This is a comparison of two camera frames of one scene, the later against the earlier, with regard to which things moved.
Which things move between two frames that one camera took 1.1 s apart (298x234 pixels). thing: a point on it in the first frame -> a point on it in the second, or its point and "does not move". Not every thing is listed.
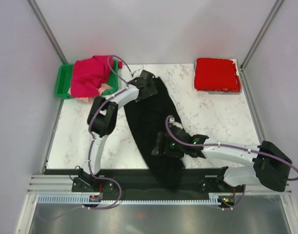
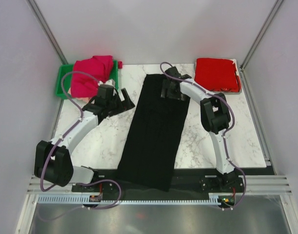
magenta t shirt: x=89 y=75 does not move
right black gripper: x=162 y=138 -> x=166 y=85
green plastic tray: x=64 y=78 does not move
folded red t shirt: x=216 y=74 does not move
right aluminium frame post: x=245 y=84 does not move
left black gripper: x=151 y=91 -> x=124 y=106
